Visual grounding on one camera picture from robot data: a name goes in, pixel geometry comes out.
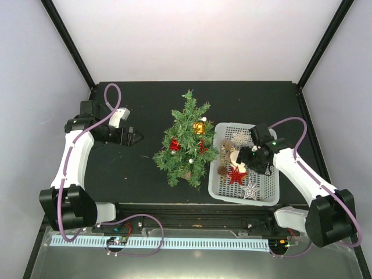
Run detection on gold gift box ornament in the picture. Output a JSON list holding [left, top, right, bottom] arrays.
[[192, 121, 206, 135]]

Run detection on brown pinecone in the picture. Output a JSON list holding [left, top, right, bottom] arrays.
[[217, 166, 228, 177]]

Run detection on red gift box ornament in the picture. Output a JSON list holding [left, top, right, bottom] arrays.
[[169, 139, 181, 152]]

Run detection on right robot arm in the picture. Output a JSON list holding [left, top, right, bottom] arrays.
[[237, 124, 362, 248]]

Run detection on white perforated plastic basket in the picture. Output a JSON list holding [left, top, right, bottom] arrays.
[[208, 123, 280, 206]]

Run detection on red star ornament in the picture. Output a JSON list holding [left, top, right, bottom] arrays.
[[228, 166, 248, 185]]

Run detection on black aluminium frame rail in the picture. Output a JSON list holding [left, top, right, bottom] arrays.
[[92, 203, 320, 233]]

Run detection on silver star ornament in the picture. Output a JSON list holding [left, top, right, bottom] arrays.
[[241, 180, 259, 201]]

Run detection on left circuit board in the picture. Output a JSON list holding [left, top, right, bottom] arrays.
[[106, 237, 128, 246]]

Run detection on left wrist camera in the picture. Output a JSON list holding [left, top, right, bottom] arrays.
[[109, 108, 130, 128]]

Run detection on left black corner post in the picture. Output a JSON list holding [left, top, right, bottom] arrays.
[[40, 0, 96, 91]]

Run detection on small green christmas tree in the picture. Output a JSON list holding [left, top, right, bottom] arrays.
[[153, 90, 219, 188]]

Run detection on right circuit board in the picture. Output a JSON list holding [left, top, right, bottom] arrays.
[[269, 239, 298, 248]]

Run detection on right black corner post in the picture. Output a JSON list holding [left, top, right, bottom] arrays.
[[297, 0, 354, 89]]

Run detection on cream wooden heart ornament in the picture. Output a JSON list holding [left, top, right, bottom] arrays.
[[230, 151, 246, 173]]

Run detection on red berry sprig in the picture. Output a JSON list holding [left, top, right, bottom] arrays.
[[198, 138, 209, 154]]

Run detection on circuit board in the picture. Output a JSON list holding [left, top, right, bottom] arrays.
[[269, 239, 298, 248], [106, 237, 128, 246]]

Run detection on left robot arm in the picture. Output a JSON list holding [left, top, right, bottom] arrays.
[[39, 101, 143, 232]]

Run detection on white wooden snowflake ornament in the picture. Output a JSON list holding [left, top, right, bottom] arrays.
[[231, 131, 250, 145]]

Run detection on burlap bow ornament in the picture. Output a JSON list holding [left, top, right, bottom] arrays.
[[221, 139, 235, 153]]

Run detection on white slotted cable duct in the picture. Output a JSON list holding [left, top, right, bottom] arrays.
[[49, 235, 270, 252]]

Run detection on black corner post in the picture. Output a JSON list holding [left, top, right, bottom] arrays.
[[297, 0, 354, 89], [40, 0, 96, 91]]

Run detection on white bulb string lights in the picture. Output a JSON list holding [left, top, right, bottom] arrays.
[[170, 116, 208, 165]]

